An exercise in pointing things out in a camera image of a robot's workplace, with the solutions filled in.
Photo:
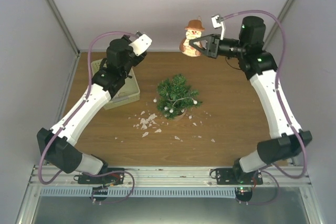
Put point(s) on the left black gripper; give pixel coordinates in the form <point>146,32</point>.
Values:
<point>127,38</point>

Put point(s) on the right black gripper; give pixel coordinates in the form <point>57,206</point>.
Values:
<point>212,43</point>

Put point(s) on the red white round ornament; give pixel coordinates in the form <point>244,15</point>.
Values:
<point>193,30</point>

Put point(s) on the pale green perforated basket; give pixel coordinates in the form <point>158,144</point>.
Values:
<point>129,93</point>

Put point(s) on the small green christmas tree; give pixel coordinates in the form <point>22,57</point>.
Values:
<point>177,83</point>

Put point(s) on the white ball string lights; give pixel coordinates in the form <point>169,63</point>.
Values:
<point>176,103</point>

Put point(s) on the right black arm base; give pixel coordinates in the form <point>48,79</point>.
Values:
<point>235,176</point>

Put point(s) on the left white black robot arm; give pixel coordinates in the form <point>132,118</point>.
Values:
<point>57,144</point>

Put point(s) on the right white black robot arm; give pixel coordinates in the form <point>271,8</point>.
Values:
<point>287,139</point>

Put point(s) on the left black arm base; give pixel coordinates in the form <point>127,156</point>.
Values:
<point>112,176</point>

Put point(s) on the white foil flakes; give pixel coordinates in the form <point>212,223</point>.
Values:
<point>150,129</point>

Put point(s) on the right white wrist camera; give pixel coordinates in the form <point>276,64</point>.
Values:
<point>218,22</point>

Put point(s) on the aluminium front rail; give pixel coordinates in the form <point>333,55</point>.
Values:
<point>146,176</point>

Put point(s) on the grey slotted cable duct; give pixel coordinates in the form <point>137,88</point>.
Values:
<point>159,192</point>

